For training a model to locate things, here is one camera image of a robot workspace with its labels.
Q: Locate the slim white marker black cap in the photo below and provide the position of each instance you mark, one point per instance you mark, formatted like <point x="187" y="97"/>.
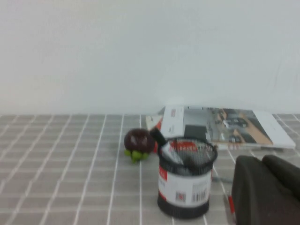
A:
<point x="158" y="136"/>

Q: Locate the red gel pen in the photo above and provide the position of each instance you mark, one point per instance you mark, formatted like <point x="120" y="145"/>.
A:
<point x="231" y="204"/>

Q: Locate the grey checked tablecloth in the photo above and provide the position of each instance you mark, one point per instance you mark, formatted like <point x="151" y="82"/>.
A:
<point x="58" y="175"/>

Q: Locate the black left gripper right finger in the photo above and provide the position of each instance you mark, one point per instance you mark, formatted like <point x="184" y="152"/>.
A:
<point x="286" y="175"/>

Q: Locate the red and white book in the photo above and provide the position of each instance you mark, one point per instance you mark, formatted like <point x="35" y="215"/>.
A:
<point x="154" y="122"/>

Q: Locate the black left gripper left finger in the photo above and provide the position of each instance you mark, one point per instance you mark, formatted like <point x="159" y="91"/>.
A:
<point x="257" y="199"/>

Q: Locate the dark purple mangosteen toy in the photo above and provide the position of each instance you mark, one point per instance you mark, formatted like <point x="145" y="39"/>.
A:
<point x="138" y="140"/>

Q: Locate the white brochure with office photo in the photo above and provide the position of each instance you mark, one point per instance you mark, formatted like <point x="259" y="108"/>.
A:
<point x="234" y="126"/>

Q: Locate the black mesh pen holder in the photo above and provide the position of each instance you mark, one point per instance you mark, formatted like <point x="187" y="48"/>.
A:
<point x="185" y="185"/>

